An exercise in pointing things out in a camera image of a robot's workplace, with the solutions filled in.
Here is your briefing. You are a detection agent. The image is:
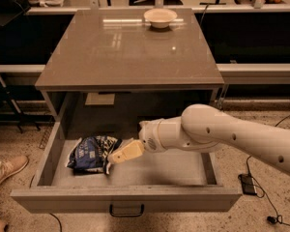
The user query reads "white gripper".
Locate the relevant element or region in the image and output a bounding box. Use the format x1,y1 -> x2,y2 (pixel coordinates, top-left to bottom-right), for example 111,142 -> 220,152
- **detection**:
107,119 -> 165,164

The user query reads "blue chip bag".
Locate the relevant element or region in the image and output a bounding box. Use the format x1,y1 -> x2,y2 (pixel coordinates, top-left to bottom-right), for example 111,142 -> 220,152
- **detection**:
66,135 -> 122,175

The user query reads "grey cabinet with glossy top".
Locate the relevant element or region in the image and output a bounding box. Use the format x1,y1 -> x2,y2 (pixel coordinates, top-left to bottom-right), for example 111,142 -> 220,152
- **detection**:
36,8 -> 223,140

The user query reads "black drawer handle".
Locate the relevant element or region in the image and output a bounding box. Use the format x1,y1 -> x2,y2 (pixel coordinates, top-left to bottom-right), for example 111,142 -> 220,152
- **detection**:
109,204 -> 145,218

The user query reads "black tripod stand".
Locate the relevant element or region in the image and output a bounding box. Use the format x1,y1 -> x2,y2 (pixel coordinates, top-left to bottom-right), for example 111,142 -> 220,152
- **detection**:
0,74 -> 40,132

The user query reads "black power adapter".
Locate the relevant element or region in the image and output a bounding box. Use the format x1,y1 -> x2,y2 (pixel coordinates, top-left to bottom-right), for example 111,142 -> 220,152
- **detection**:
238,174 -> 257,195

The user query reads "black floor cable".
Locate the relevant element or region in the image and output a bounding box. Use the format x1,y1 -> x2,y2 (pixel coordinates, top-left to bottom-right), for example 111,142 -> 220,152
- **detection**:
246,100 -> 290,230

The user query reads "white ceramic bowl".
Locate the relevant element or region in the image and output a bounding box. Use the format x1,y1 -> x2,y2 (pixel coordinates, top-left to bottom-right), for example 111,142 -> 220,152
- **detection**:
144,8 -> 177,29

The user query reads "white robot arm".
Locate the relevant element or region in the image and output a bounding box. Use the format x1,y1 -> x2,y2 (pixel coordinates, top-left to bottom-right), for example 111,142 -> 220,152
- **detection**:
107,104 -> 290,176

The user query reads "open grey top drawer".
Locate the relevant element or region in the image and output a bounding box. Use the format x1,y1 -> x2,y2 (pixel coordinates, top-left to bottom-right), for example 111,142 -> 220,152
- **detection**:
11,123 -> 241,213

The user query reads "tan leather shoe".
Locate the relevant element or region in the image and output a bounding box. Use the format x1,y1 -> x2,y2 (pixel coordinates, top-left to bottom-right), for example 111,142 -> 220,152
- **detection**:
0,156 -> 29,185

